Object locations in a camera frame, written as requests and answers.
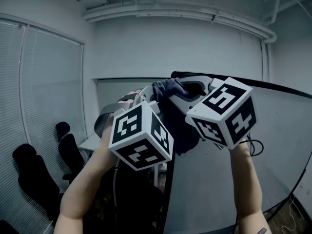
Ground large black office chair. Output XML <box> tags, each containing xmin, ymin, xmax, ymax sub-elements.
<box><xmin>97</xmin><ymin>167</ymin><xmax>166</xmax><ymax>234</ymax></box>

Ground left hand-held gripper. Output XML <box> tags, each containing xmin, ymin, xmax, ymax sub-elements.
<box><xmin>94</xmin><ymin>85</ymin><xmax>175</xmax><ymax>172</ymax></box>

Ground person's right forearm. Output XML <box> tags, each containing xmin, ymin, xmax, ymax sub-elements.
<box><xmin>229</xmin><ymin>140</ymin><xmax>270</xmax><ymax>234</ymax></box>

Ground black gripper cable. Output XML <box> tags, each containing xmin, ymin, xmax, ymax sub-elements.
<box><xmin>247</xmin><ymin>133</ymin><xmax>264</xmax><ymax>157</ymax></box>

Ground white whiteboard surface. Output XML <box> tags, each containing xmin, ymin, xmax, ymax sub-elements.
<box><xmin>170</xmin><ymin>73</ymin><xmax>312</xmax><ymax>234</ymax></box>

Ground person's left forearm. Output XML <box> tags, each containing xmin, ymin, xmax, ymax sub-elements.
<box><xmin>53</xmin><ymin>113</ymin><xmax>122</xmax><ymax>234</ymax></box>

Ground black office chair with headrest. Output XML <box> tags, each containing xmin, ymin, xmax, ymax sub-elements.
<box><xmin>55</xmin><ymin>121</ymin><xmax>85</xmax><ymax>180</ymax></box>
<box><xmin>12</xmin><ymin>143</ymin><xmax>61</xmax><ymax>221</ymax></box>

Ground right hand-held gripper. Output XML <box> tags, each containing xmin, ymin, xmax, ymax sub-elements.
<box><xmin>167</xmin><ymin>75</ymin><xmax>259</xmax><ymax>151</ymax></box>

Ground white office desk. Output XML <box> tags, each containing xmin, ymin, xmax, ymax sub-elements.
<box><xmin>78</xmin><ymin>133</ymin><xmax>103</xmax><ymax>153</ymax></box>

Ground white ceiling pipes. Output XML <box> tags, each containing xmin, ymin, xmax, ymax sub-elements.
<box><xmin>81</xmin><ymin>0</ymin><xmax>278</xmax><ymax>82</ymax></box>

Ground white window blinds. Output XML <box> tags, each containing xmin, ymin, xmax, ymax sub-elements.
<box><xmin>0</xmin><ymin>18</ymin><xmax>86</xmax><ymax>229</ymax></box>

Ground grey-blue wiping cloth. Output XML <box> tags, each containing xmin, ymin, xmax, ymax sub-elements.
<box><xmin>152</xmin><ymin>78</ymin><xmax>200</xmax><ymax>157</ymax></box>

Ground person's left hand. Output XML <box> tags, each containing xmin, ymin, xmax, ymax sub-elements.
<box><xmin>118</xmin><ymin>89</ymin><xmax>143</xmax><ymax>105</ymax></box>

